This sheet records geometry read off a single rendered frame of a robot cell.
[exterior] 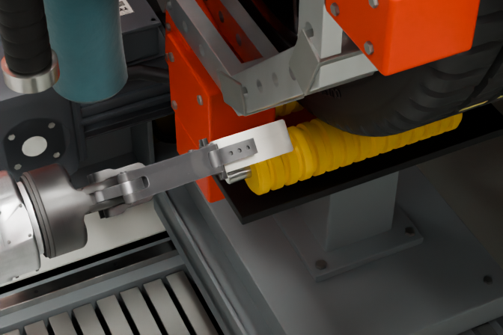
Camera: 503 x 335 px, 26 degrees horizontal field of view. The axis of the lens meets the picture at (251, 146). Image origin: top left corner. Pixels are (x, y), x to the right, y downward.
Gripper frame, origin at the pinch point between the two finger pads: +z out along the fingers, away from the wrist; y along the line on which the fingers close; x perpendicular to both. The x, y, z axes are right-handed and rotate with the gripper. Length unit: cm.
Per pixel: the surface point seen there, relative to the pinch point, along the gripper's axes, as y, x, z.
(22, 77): 7.2, 10.7, -18.4
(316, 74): 11.7, 4.1, 3.2
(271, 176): -13.3, -3.8, 5.4
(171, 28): -24.2, 14.6, 3.2
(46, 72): 7.3, 10.5, -16.4
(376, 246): -38.6, -18.1, 24.8
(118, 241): -70, -9, -2
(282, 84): 3.6, 4.4, 3.2
